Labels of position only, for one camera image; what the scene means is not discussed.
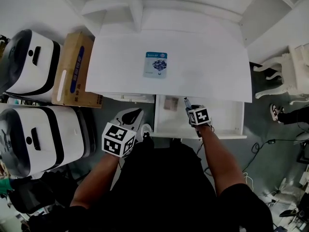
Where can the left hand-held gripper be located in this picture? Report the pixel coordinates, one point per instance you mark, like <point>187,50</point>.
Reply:
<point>116,141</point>

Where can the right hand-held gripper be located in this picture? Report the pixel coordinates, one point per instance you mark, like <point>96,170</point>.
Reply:
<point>199,116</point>

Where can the small grey tube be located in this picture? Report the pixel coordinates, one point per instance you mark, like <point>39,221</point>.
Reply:
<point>187,103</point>

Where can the large white drawer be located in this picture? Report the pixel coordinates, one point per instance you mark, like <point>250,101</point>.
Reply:
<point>173,122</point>

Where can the small brown pink packet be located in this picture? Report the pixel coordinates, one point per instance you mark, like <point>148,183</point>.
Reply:
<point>171,103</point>

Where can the blue white card packet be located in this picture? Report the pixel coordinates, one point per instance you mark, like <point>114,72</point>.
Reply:
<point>155,65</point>

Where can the person's right forearm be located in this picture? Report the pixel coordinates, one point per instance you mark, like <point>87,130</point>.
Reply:
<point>222,161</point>

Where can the person's left forearm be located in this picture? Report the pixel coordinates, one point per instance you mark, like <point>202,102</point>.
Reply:
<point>96,178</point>

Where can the white desk with hutch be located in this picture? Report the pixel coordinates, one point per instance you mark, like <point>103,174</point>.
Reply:
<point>193,64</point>

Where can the person's white left shoe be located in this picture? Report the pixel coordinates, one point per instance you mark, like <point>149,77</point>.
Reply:
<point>146,129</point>

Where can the white black wheeled robot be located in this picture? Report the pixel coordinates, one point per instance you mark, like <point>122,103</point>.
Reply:
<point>26,64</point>
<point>62,139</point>

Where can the brown cardboard box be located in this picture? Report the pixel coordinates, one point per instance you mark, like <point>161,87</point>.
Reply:
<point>72,76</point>

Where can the person's black clothing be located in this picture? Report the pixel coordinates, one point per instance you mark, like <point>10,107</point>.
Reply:
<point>157,190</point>

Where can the black power adapter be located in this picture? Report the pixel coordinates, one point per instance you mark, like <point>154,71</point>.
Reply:
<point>271,141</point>

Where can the cream carved vanity table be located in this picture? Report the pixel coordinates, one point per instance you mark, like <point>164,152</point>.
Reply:
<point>294,69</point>

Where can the black office chair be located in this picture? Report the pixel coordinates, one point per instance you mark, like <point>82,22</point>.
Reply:
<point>31,194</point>

